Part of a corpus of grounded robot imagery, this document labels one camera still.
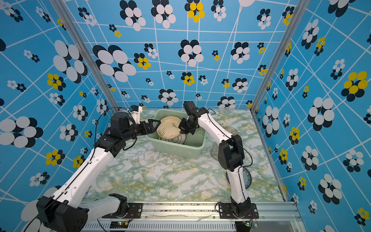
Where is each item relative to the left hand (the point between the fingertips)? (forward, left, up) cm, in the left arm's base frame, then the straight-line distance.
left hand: (156, 121), depth 73 cm
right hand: (+6, -11, -16) cm, 20 cm away
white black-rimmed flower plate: (+7, -11, -27) cm, 30 cm away
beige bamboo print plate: (+9, -3, -18) cm, 21 cm away
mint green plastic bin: (-9, -19, -12) cm, 24 cm away
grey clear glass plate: (0, -34, -30) cm, 45 cm away
